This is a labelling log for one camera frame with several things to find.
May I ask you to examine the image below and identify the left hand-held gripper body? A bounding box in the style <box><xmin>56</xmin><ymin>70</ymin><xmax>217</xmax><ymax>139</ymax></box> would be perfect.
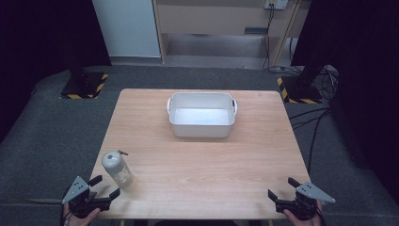
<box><xmin>61</xmin><ymin>175</ymin><xmax>112</xmax><ymax>219</ymax></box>

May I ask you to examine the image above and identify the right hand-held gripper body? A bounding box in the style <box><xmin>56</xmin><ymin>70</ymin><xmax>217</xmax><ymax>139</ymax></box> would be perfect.
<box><xmin>275</xmin><ymin>181</ymin><xmax>337</xmax><ymax>221</ymax></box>

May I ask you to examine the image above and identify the person's right hand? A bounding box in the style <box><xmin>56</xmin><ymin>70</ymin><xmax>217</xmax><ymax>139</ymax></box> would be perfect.
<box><xmin>282</xmin><ymin>200</ymin><xmax>325</xmax><ymax>226</ymax></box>

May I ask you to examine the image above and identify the person's left hand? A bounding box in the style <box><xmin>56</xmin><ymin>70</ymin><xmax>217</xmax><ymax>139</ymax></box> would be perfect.
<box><xmin>62</xmin><ymin>202</ymin><xmax>103</xmax><ymax>226</ymax></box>

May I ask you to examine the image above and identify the clear bottle with grey cap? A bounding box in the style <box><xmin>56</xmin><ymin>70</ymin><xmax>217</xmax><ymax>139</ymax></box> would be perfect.
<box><xmin>101</xmin><ymin>150</ymin><xmax>135</xmax><ymax>189</ymax></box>

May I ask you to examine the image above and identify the black stand with striped base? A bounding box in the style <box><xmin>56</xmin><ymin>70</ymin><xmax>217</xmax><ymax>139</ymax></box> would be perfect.
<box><xmin>59</xmin><ymin>59</ymin><xmax>110</xmax><ymax>101</ymax></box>
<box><xmin>276</xmin><ymin>64</ymin><xmax>328</xmax><ymax>105</ymax></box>

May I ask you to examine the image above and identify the white plastic basin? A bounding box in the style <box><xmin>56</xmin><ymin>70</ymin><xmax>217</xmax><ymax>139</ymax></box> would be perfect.
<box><xmin>166</xmin><ymin>91</ymin><xmax>239</xmax><ymax>139</ymax></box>

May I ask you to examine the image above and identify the black curtain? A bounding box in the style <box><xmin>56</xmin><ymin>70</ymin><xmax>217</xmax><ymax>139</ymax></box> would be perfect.
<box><xmin>291</xmin><ymin>0</ymin><xmax>399</xmax><ymax>197</ymax></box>
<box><xmin>0</xmin><ymin>0</ymin><xmax>113</xmax><ymax>144</ymax></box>

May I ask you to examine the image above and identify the white panel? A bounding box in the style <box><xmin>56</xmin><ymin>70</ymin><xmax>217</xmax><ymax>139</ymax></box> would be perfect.
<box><xmin>91</xmin><ymin>0</ymin><xmax>162</xmax><ymax>59</ymax></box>

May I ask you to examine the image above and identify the light wooden cabinet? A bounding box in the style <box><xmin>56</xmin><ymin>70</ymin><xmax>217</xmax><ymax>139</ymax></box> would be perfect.
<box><xmin>152</xmin><ymin>0</ymin><xmax>312</xmax><ymax>68</ymax></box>

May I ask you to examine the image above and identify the black floor cable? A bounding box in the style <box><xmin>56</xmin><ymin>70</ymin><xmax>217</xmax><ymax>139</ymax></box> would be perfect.
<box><xmin>288</xmin><ymin>106</ymin><xmax>333</xmax><ymax>175</ymax></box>

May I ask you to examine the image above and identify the tangle of black cables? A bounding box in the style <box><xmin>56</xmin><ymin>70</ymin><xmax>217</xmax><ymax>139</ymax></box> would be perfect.
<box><xmin>314</xmin><ymin>65</ymin><xmax>341</xmax><ymax>102</ymax></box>

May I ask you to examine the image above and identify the black cable from socket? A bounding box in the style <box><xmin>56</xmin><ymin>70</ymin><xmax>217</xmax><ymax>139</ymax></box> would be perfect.
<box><xmin>262</xmin><ymin>4</ymin><xmax>302</xmax><ymax>75</ymax></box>

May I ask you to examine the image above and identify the white wall socket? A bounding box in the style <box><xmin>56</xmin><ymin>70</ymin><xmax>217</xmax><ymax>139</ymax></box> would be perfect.
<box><xmin>263</xmin><ymin>0</ymin><xmax>289</xmax><ymax>10</ymax></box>

